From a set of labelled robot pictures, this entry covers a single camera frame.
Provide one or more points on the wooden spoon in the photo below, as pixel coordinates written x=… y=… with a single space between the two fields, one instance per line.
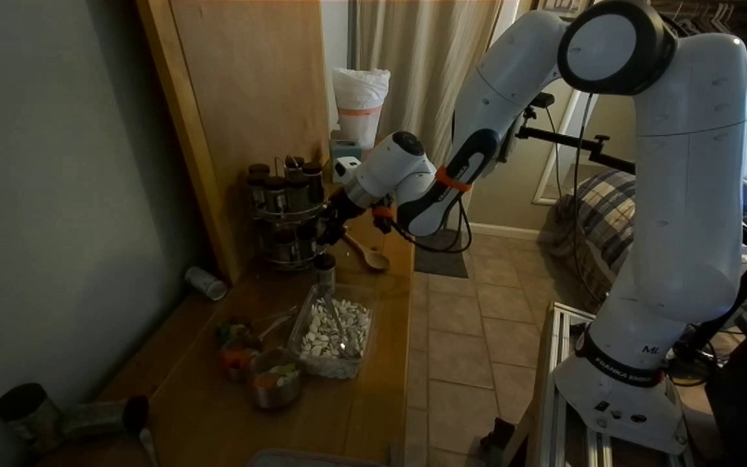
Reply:
x=374 y=257

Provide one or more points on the dark metal tube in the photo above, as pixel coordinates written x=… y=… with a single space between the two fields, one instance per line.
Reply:
x=97 y=417

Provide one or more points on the dark door mat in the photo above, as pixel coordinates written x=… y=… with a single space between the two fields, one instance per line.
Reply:
x=441 y=266

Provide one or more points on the silver spice jar stand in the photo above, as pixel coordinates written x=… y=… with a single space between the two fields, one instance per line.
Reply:
x=284 y=263

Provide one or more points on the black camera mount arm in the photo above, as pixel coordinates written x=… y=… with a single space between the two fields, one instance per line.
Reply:
x=595 y=148

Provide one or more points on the small black floor object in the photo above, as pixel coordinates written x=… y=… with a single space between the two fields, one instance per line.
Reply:
x=498 y=436

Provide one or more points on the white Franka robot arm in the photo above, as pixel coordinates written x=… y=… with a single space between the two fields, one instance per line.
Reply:
x=692 y=216

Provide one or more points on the small glass jar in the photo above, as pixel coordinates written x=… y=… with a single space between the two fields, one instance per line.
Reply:
x=272 y=386

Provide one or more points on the plywood board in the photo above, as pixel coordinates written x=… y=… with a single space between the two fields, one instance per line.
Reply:
x=245 y=80

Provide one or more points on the wooden dresser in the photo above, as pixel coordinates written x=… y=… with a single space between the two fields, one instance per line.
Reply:
x=374 y=407

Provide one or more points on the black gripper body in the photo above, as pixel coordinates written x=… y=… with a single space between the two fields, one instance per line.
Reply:
x=346 y=211

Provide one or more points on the small lying cylinder can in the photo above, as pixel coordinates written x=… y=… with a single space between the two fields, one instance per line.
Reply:
x=204 y=285

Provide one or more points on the plaid bedding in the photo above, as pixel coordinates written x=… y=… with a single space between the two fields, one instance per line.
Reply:
x=595 y=216

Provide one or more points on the bag of white pieces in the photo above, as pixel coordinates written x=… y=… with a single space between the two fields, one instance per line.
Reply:
x=334 y=339

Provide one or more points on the bag of colourful items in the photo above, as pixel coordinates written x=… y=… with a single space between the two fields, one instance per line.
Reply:
x=237 y=351

